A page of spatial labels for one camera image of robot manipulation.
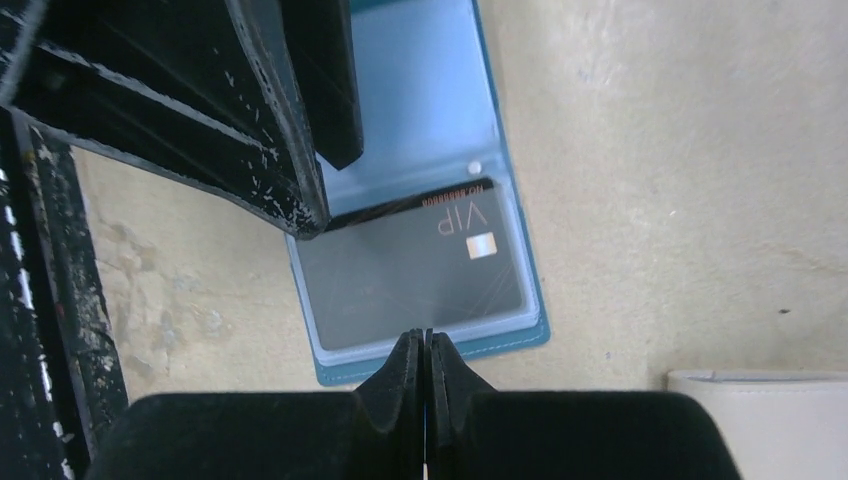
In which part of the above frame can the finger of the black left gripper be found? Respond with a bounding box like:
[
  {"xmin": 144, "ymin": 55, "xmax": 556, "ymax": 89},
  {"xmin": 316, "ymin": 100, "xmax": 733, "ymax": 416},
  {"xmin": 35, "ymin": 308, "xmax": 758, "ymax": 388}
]
[
  {"xmin": 1, "ymin": 1, "xmax": 332, "ymax": 238},
  {"xmin": 279, "ymin": 0, "xmax": 364, "ymax": 170}
]

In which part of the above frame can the blue leather card holder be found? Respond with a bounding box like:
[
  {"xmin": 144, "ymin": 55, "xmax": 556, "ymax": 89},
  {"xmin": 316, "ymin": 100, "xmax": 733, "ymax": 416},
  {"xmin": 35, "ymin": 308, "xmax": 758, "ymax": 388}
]
[{"xmin": 287, "ymin": 1, "xmax": 550, "ymax": 386}]

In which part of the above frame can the cream card holder with snap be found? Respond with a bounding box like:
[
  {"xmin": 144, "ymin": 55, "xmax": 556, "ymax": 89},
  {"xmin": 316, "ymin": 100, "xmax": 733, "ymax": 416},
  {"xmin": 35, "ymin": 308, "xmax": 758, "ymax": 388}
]
[{"xmin": 667, "ymin": 370, "xmax": 847, "ymax": 479}]

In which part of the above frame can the black VIP credit card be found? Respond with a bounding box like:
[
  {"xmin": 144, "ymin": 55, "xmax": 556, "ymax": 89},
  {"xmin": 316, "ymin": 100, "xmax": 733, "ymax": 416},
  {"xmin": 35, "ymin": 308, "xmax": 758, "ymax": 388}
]
[{"xmin": 295, "ymin": 178, "xmax": 537, "ymax": 363}]

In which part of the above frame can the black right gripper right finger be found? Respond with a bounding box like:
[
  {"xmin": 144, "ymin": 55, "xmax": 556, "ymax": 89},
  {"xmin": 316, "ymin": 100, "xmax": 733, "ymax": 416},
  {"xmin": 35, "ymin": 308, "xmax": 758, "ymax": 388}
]
[{"xmin": 423, "ymin": 331, "xmax": 741, "ymax": 479}]

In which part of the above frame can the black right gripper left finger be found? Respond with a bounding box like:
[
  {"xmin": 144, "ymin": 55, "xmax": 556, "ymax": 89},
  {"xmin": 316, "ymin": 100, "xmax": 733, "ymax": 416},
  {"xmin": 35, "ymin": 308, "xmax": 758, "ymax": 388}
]
[{"xmin": 86, "ymin": 330, "xmax": 424, "ymax": 479}]

